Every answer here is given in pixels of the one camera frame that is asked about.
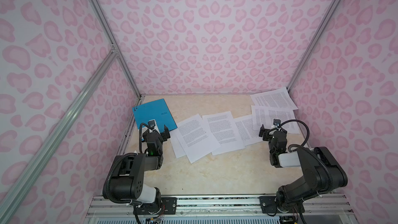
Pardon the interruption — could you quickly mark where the blue black file folder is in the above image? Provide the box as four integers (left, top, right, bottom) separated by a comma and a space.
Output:
132, 99, 177, 132

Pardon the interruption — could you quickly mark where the printed paper sheet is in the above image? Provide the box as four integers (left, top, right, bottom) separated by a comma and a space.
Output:
202, 111, 245, 156
176, 114, 221, 164
234, 115, 262, 146

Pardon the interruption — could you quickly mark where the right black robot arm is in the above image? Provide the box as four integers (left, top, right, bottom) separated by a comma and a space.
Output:
259, 119, 348, 216

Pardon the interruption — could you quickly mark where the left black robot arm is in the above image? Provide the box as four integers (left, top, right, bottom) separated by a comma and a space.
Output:
103, 123, 171, 210

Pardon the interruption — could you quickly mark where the white paper sheet under left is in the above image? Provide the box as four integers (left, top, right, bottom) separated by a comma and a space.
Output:
170, 130, 186, 159

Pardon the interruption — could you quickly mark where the printed paper sheet far corner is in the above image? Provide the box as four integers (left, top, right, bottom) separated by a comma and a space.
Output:
250, 87, 298, 110

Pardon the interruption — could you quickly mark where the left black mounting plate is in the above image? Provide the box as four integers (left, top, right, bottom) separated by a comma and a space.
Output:
133, 197, 177, 215

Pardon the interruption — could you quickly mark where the black mounting plate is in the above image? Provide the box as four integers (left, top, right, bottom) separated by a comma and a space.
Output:
133, 197, 177, 215
259, 196, 305, 217

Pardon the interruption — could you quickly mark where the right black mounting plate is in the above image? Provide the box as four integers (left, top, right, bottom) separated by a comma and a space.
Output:
259, 196, 305, 217

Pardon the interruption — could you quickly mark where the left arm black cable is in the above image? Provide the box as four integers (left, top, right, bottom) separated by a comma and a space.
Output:
138, 122, 153, 155

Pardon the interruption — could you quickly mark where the printed paper sheet right wall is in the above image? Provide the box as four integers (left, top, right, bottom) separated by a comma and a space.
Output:
251, 105, 295, 130

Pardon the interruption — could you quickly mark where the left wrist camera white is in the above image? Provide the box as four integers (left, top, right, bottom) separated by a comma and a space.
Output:
148, 119, 156, 130

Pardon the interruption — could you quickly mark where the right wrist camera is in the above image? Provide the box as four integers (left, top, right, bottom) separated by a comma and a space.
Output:
273, 119, 282, 127

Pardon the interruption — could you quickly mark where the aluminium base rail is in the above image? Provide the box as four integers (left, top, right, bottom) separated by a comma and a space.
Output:
84, 194, 358, 224

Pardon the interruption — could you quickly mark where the aluminium frame strut diagonal left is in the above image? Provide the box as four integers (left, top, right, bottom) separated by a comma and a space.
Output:
1, 51, 118, 224

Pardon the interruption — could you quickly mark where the aluminium frame post back left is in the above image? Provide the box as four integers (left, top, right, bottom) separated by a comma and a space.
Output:
88, 0, 142, 101

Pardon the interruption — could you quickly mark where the aluminium frame post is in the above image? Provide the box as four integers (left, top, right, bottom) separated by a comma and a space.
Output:
88, 0, 142, 101
287, 0, 343, 94

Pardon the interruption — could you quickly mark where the aluminium frame post back right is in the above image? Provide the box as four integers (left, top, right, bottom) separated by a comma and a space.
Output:
287, 0, 343, 94

